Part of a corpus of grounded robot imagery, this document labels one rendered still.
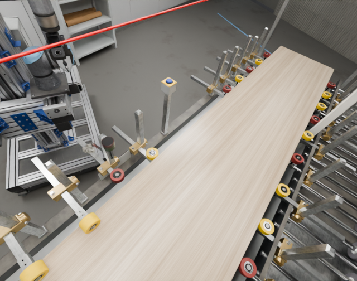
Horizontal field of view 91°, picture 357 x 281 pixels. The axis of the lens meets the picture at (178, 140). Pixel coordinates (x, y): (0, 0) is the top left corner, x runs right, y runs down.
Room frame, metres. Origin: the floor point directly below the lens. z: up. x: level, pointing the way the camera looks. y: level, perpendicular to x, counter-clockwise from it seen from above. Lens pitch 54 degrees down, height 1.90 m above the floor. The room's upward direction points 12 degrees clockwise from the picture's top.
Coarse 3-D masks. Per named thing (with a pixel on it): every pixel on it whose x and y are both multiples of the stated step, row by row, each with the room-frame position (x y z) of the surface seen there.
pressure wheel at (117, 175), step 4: (112, 172) 0.40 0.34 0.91; (116, 172) 0.41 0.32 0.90; (120, 172) 0.41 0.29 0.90; (112, 176) 0.38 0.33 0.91; (116, 176) 0.38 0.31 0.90; (120, 176) 0.39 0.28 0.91; (124, 176) 0.40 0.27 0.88; (112, 180) 0.36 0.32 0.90; (116, 180) 0.36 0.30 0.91; (120, 180) 0.37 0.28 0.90
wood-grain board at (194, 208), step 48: (240, 96) 1.37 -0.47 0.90; (288, 96) 1.53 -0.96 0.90; (192, 144) 0.73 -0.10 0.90; (240, 144) 0.82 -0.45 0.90; (288, 144) 0.92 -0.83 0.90; (144, 192) 0.33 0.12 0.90; (192, 192) 0.39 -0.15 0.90; (240, 192) 0.45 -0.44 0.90; (96, 240) 0.06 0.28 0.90; (144, 240) 0.10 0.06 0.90; (192, 240) 0.14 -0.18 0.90; (240, 240) 0.19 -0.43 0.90
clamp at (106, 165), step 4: (116, 160) 0.50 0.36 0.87; (104, 164) 0.45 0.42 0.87; (108, 164) 0.46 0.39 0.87; (112, 164) 0.47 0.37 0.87; (116, 164) 0.49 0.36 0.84; (104, 168) 0.43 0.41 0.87; (108, 168) 0.44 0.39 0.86; (112, 168) 0.46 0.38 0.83; (100, 172) 0.40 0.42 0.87; (104, 172) 0.41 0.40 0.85
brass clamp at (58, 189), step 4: (72, 176) 0.31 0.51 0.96; (72, 180) 0.29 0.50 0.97; (76, 180) 0.29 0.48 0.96; (60, 184) 0.26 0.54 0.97; (72, 184) 0.27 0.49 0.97; (76, 184) 0.28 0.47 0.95; (52, 188) 0.23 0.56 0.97; (56, 188) 0.23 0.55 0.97; (60, 188) 0.23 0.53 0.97; (64, 188) 0.24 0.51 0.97; (68, 188) 0.25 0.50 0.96; (72, 188) 0.26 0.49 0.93; (48, 192) 0.20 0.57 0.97; (56, 192) 0.21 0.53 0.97; (60, 192) 0.22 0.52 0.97; (52, 196) 0.19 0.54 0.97; (56, 196) 0.20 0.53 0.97; (60, 196) 0.20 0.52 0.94; (56, 200) 0.18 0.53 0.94
